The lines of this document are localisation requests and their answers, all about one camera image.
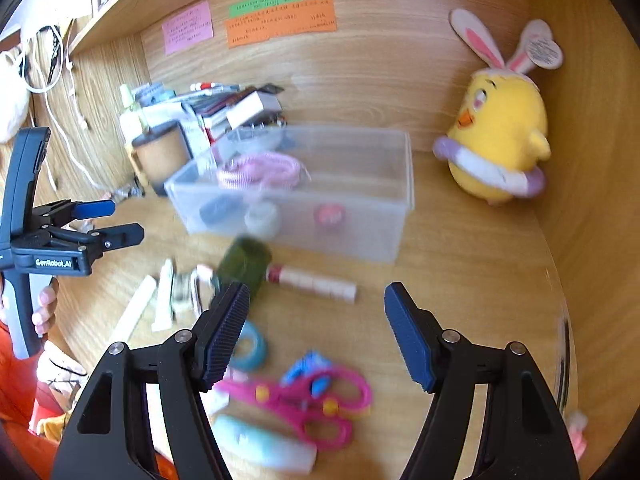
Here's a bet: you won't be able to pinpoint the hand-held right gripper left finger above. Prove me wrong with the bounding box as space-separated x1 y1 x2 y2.
50 281 251 480

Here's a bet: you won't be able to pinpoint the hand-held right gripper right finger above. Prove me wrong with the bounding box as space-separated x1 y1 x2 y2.
384 281 581 480

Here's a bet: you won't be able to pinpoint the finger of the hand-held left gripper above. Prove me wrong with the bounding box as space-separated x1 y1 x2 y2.
45 223 146 261
31 199 117 226

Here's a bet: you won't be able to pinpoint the teal tape roll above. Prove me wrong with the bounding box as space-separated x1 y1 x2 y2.
230 320 268 372

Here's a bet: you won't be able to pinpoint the small green white tube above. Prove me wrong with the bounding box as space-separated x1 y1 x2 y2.
172 270 203 316

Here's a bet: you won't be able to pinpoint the blue plastic clip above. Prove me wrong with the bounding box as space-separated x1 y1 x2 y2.
281 351 333 396

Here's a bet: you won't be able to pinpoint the pink scissors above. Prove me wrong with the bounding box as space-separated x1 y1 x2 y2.
215 362 373 451

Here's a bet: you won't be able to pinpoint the pink and white tube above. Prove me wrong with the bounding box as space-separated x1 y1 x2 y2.
265 264 358 305

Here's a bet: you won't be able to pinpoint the mint green tube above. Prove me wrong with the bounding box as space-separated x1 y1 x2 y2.
210 414 318 473

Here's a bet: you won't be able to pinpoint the clear plastic storage box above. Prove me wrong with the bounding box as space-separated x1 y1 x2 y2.
165 125 416 265

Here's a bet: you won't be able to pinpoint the person's left hand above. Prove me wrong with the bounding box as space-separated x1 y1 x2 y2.
30 276 60 338

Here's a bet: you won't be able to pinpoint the white cloth bag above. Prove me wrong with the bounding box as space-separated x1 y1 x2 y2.
0 47 33 143

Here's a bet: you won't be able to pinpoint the brown cup with black lid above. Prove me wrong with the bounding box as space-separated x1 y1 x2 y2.
131 121 193 197

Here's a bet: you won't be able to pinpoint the black small object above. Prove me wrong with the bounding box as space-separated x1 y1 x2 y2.
199 200 236 228

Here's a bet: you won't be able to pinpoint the small bottle with green cap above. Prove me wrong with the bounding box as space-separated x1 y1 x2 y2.
119 84 151 141

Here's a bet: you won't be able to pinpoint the stack of books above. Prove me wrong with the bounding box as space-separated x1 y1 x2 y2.
135 82 286 161

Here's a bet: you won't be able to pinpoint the white patterned cloth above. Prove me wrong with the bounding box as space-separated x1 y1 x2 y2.
35 342 88 411

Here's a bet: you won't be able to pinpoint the white bowl of marbles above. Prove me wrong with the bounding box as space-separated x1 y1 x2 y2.
227 117 291 153

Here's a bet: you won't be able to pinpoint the white cardboard box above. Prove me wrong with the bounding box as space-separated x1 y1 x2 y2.
226 91 283 131

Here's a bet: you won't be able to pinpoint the pink sticky note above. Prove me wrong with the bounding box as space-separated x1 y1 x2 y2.
161 1 215 57

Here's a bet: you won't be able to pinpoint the person's orange garment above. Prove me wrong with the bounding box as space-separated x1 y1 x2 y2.
0 320 66 480

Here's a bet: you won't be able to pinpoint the yellow chick plush toy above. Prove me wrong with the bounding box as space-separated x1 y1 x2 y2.
432 7 565 207

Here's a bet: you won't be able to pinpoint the orange paper note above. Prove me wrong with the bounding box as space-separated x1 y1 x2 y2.
226 0 337 49

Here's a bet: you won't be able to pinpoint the green paper note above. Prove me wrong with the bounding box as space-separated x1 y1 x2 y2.
229 0 305 18

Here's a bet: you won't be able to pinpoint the white cable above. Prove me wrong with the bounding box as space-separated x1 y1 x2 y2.
22 25 113 198

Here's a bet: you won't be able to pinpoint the pink braided rope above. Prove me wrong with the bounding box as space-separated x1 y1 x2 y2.
216 152 308 191

